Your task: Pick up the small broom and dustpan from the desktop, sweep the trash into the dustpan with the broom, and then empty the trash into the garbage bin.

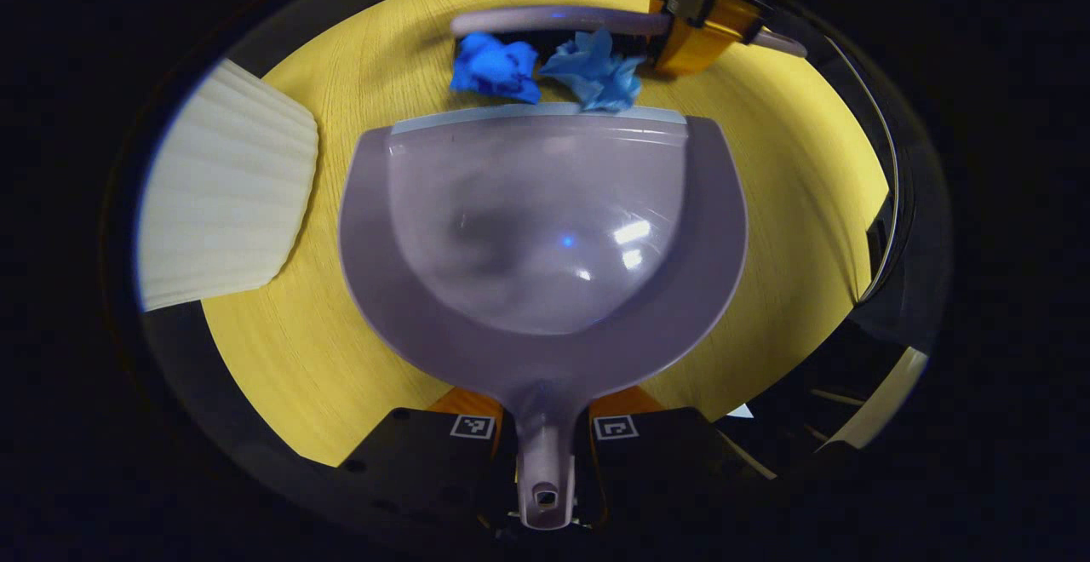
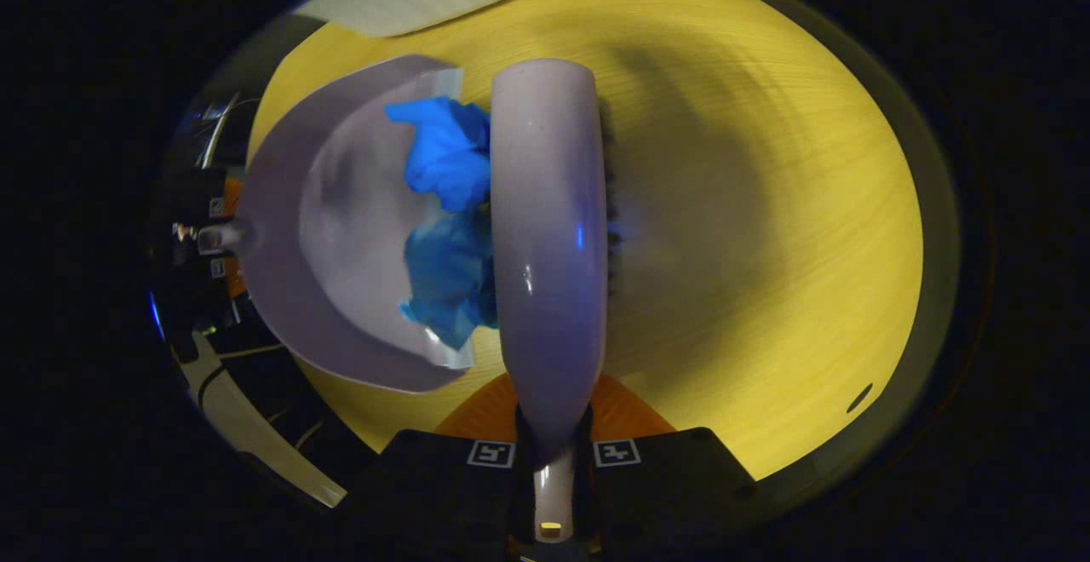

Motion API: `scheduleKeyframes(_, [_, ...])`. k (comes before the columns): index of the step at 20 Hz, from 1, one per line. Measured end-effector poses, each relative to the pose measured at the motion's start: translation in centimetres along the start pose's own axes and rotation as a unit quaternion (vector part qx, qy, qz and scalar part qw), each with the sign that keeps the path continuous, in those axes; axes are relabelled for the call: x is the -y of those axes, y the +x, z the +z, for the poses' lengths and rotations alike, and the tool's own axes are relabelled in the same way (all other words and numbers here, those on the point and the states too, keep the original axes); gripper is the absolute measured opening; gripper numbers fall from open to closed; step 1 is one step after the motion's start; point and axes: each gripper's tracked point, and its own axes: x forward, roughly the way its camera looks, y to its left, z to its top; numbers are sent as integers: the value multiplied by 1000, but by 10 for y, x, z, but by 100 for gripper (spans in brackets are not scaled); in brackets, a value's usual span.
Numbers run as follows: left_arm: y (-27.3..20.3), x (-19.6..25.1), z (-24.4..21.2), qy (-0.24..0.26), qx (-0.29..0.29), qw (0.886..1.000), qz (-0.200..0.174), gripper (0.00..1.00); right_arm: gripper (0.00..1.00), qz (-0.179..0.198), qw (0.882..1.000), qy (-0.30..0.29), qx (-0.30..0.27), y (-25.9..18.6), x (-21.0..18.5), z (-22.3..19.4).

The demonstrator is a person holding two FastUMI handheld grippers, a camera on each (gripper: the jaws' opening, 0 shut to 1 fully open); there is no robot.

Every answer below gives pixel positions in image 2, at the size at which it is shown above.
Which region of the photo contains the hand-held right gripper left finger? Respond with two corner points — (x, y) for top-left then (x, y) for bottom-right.
(339, 372), (520, 562)

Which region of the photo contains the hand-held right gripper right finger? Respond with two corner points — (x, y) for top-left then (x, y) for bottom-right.
(590, 373), (759, 562)

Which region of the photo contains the pale pink dustpan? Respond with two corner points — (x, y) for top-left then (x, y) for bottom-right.
(198, 54), (475, 394)

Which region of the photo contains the blue paper trash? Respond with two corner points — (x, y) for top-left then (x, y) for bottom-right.
(399, 208), (500, 352)
(385, 95), (494, 215)

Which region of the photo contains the pale pink small broom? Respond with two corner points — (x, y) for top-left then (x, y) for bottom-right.
(489, 57), (624, 544)

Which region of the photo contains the white curved bar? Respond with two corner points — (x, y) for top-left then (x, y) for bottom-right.
(181, 330), (346, 509)

